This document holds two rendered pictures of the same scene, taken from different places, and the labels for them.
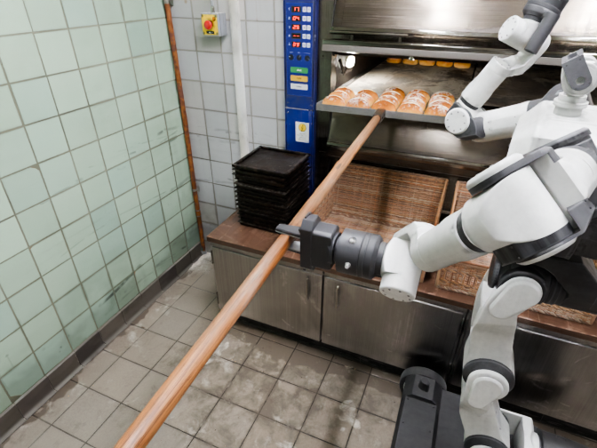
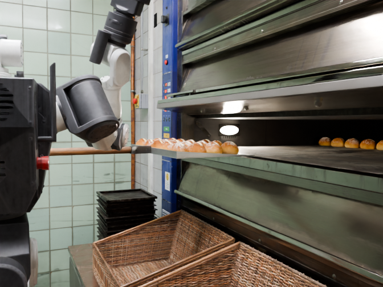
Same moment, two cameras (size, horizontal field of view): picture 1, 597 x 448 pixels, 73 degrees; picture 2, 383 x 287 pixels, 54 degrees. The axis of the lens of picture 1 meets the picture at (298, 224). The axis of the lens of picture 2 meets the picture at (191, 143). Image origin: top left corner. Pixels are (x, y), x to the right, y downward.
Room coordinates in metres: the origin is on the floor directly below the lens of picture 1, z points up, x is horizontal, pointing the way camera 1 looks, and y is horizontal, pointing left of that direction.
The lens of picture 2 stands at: (0.48, -1.55, 1.31)
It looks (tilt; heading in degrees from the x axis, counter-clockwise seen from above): 3 degrees down; 42
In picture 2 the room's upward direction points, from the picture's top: straight up
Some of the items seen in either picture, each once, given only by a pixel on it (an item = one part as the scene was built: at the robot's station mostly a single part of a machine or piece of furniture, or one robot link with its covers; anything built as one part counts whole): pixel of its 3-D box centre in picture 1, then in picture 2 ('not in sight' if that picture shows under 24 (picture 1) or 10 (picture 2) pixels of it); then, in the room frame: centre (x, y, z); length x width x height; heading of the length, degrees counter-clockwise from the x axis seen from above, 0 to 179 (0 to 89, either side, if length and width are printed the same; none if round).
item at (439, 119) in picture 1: (389, 102); (187, 148); (1.76, -0.39, 1.19); 0.55 x 0.36 x 0.03; 69
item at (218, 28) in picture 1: (213, 24); (141, 101); (2.18, 0.41, 1.46); 0.10 x 0.07 x 0.10; 67
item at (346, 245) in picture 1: (332, 248); not in sight; (0.65, -0.07, 1.19); 0.12 x 0.10 x 0.13; 67
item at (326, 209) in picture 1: (375, 214); (157, 257); (1.61, -0.35, 0.72); 0.56 x 0.49 x 0.28; 66
